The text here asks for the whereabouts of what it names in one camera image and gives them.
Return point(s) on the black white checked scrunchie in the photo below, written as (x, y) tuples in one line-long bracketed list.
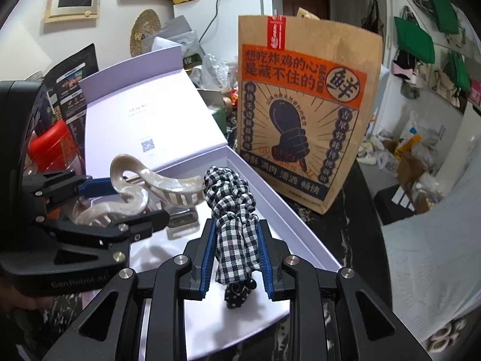
[(235, 225)]

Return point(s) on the grey plastic mailer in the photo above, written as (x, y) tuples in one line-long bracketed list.
[(173, 30)]

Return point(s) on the cream wall intercom panel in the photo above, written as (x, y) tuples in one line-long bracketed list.
[(71, 2)]

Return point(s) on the crumpled clear plastic wrap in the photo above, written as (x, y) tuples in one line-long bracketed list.
[(218, 69)]

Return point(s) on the woven straw hat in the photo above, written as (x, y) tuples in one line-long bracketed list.
[(144, 32)]

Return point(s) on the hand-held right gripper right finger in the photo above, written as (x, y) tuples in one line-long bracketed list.
[(267, 259)]

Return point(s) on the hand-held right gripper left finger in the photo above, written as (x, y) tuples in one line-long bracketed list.
[(208, 255)]

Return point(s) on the pile of plastic bags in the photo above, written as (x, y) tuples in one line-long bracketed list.
[(409, 154)]

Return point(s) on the printed kraft paper bag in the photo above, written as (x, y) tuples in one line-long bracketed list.
[(304, 112)]

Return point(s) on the brown door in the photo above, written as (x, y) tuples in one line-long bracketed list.
[(304, 3)]

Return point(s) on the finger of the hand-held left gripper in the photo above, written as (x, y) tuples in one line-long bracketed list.
[(146, 222), (97, 188)]

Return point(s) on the white leaf pattern sheet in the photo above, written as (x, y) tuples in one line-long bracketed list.
[(432, 263)]

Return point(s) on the pearly white hair claw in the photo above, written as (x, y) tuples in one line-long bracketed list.
[(169, 186)]

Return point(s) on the black polka dot scrunchie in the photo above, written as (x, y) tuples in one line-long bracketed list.
[(238, 295)]

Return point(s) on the lavender hinged gift box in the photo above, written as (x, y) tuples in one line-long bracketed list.
[(150, 112)]

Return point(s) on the black printed pouch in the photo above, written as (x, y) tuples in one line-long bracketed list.
[(73, 79)]

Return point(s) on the red canister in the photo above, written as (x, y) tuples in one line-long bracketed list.
[(50, 146)]

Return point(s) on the green tote bag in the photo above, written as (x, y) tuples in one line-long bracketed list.
[(413, 39), (443, 11), (460, 71)]

